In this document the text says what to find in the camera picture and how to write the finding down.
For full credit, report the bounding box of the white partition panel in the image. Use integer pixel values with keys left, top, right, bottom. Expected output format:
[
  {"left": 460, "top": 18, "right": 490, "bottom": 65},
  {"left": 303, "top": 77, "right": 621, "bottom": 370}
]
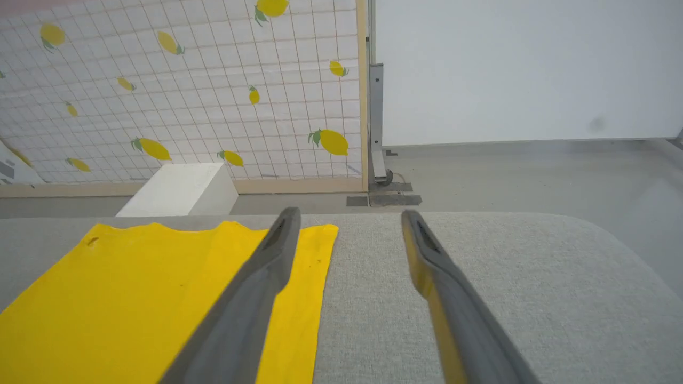
[{"left": 372, "top": 0, "right": 683, "bottom": 148}]

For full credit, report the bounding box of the white carton with grey print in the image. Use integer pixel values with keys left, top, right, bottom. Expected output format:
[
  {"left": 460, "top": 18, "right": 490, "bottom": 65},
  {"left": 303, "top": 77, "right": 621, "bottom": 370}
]
[{"left": 0, "top": 139, "right": 45, "bottom": 186}]

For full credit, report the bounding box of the white rectangular box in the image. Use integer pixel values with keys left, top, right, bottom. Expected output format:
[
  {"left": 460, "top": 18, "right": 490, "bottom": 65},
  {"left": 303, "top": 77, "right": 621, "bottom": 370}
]
[{"left": 115, "top": 162, "right": 240, "bottom": 218}]

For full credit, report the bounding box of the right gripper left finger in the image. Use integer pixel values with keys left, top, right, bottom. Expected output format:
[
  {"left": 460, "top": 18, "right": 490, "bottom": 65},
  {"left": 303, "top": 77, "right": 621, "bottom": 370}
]
[{"left": 158, "top": 207, "right": 303, "bottom": 384}]

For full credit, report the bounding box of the long black floor tape patch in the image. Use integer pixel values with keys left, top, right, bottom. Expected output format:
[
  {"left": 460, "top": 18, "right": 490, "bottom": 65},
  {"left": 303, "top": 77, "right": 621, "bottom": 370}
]
[{"left": 369, "top": 194, "right": 423, "bottom": 208}]

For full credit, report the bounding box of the grey metal panel stand leg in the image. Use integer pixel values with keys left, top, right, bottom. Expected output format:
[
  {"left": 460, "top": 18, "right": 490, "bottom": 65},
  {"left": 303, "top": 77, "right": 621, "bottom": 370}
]
[{"left": 368, "top": 63, "right": 394, "bottom": 187}]

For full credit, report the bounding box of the lemon print partition screen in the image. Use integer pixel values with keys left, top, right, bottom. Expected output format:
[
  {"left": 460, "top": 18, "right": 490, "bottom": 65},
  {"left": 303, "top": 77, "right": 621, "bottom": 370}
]
[{"left": 0, "top": 0, "right": 370, "bottom": 198}]

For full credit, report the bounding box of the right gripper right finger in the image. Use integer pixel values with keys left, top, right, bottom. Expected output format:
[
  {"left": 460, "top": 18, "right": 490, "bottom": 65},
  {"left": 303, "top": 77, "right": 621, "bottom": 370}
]
[{"left": 401, "top": 209, "right": 541, "bottom": 384}]

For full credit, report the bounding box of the yellow garment with white print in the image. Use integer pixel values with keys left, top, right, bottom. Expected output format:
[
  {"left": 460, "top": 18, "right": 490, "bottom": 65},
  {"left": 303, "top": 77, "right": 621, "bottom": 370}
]
[{"left": 0, "top": 221, "right": 340, "bottom": 384}]

